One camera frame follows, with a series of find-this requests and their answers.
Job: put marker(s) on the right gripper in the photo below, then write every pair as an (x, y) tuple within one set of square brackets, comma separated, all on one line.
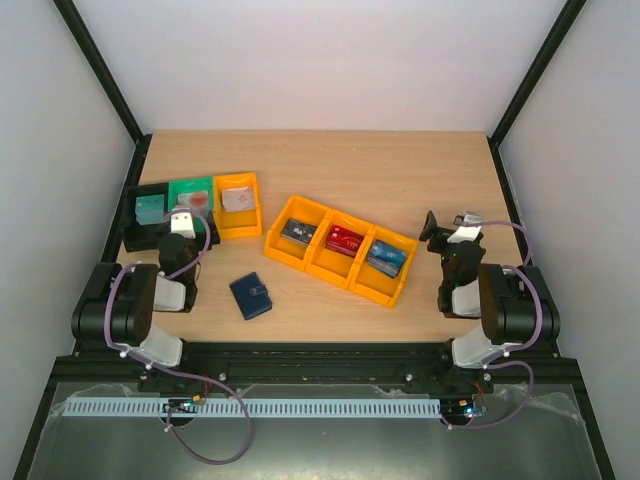
[(442, 238)]

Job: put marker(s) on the blue leather card holder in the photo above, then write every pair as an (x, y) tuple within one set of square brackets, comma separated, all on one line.
[(251, 296)]

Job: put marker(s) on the yellow triple storage bin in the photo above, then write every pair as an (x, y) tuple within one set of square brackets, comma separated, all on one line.
[(352, 274)]

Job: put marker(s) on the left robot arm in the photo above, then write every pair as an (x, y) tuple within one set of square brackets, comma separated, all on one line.
[(118, 302)]

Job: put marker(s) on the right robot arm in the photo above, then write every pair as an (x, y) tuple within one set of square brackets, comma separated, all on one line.
[(513, 304)]

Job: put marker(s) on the teal card stack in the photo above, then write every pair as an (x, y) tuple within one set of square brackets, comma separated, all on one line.
[(149, 209)]

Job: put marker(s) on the blue card stack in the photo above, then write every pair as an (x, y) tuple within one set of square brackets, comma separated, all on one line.
[(386, 258)]

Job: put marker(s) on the white red-dot card stack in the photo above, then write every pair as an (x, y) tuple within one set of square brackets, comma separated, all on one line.
[(196, 200)]

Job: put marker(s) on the beige card stack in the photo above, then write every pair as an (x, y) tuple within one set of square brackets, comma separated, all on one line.
[(238, 199)]

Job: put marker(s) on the red card stack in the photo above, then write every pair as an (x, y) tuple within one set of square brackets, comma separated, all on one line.
[(343, 241)]

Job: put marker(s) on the black card stack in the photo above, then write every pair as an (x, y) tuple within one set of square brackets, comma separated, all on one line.
[(298, 232)]

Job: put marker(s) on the black storage bin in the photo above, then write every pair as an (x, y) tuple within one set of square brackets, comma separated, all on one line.
[(142, 238)]

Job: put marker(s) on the green storage bin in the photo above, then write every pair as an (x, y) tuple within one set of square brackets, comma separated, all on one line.
[(189, 185)]

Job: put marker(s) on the yellow single storage bin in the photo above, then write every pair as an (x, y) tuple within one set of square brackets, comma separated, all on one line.
[(239, 224)]

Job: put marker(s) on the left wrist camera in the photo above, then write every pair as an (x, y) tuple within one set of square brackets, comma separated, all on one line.
[(182, 223)]

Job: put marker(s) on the black aluminium frame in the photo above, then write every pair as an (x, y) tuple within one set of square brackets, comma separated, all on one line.
[(329, 359)]

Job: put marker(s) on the light blue cable duct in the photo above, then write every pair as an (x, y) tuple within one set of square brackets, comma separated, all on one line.
[(254, 408)]

